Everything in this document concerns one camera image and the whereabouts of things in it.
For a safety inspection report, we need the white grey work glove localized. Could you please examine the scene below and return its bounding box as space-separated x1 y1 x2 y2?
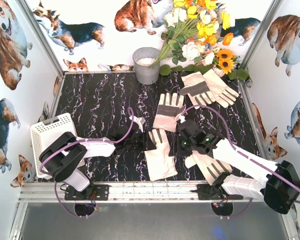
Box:
144 128 178 181

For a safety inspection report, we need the grey palm work glove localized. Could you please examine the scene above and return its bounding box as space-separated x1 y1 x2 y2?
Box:
153 92 186 133
179 72 216 106

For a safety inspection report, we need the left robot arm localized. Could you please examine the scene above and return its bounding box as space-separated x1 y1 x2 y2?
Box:
39 129 156 192

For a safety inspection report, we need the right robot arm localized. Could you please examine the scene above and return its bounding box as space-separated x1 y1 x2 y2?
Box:
169 120 300 214

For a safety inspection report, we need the white perforated storage basket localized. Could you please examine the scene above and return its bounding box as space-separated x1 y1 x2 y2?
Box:
30 113 77 180

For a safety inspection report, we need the front right work glove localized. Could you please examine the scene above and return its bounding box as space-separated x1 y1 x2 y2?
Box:
184 150 232 185

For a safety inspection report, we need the back right white work glove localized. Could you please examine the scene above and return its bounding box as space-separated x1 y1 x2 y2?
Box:
203 69 239 108

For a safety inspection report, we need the grey metal bucket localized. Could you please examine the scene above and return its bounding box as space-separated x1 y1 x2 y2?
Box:
132 47 160 85

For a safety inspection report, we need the artificial flower bouquet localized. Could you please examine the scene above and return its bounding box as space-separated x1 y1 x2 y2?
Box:
151 0 249 80

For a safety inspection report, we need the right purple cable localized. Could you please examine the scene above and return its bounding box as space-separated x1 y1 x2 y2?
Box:
182 104 300 220

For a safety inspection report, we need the purple cable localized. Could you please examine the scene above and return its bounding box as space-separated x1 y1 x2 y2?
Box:
38 107 141 220
182 104 300 220

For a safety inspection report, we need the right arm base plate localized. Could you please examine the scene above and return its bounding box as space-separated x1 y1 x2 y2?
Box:
195 184 244 200

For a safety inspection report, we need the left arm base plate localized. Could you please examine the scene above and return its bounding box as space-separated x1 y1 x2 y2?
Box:
64 184 110 201

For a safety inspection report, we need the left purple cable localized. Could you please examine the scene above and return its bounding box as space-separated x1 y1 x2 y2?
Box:
38 107 141 220

